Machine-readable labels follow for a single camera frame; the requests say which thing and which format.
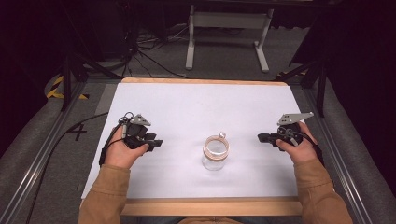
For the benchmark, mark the white metal desk frame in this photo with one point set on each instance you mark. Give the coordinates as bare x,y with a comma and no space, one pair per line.
229,20

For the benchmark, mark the white table mat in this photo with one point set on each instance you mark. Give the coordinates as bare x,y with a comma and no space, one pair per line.
186,105

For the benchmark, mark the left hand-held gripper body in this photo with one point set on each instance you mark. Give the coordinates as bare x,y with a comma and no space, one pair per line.
137,137

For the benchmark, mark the yellow and black floor tape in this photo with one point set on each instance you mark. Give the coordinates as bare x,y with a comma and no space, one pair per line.
53,92

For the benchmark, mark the glass jar with wooden rim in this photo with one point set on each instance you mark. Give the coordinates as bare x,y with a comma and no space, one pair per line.
215,155

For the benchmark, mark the small white round object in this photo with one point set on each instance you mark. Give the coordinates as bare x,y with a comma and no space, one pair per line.
222,134

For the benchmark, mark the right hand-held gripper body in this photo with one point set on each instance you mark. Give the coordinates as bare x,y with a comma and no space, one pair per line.
291,132

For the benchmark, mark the black metal stand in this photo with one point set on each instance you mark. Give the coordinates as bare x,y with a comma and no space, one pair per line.
320,87
66,84

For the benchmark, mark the aluminium floor rail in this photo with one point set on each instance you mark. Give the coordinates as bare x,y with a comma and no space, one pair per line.
34,168
342,161

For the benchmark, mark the person's left hand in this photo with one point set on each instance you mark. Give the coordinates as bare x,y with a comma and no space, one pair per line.
120,154

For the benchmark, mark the person's right hand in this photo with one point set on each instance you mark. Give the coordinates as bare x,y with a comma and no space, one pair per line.
300,151

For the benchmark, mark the wooden table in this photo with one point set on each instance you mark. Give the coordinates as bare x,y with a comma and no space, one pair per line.
211,207

